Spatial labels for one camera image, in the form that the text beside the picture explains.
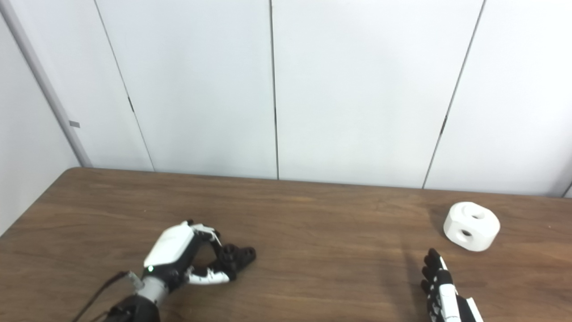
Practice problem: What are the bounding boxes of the black flanged holder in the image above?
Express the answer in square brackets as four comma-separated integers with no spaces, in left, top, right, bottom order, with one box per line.
[210,244,257,282]

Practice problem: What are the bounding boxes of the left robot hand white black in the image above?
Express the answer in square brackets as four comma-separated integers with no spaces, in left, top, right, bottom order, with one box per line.
[143,220,233,287]

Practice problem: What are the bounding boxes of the round white piece with holes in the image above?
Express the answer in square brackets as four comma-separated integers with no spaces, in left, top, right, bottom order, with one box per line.
[443,202,501,252]

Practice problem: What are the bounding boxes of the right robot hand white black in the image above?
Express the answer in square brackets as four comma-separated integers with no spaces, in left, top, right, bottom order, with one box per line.
[421,249,484,322]

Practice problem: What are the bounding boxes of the grey wall corner post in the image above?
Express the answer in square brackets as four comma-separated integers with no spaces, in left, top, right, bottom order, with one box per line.
[0,0,93,169]

